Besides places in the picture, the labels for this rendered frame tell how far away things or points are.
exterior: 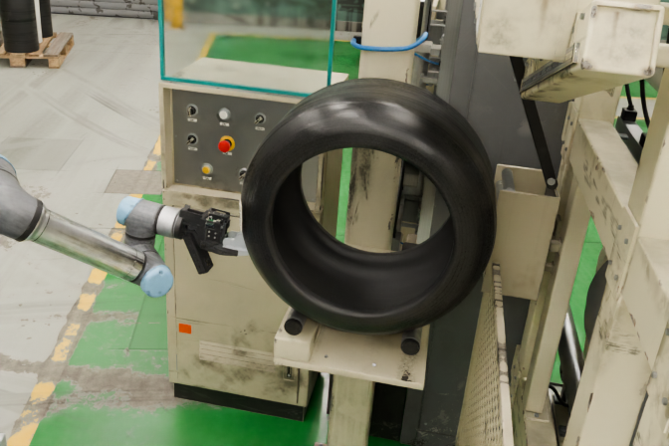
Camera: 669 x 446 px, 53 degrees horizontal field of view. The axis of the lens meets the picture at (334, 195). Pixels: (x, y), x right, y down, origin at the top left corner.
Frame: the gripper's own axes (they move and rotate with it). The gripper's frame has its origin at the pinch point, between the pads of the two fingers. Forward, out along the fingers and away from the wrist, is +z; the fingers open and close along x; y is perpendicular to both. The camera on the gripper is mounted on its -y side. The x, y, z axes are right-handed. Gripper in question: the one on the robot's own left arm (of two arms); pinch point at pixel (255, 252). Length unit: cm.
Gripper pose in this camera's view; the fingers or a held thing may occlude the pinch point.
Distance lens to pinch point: 167.6
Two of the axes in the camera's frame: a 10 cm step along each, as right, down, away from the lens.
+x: 1.9, -3.8, 9.0
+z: 9.6, 2.5, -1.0
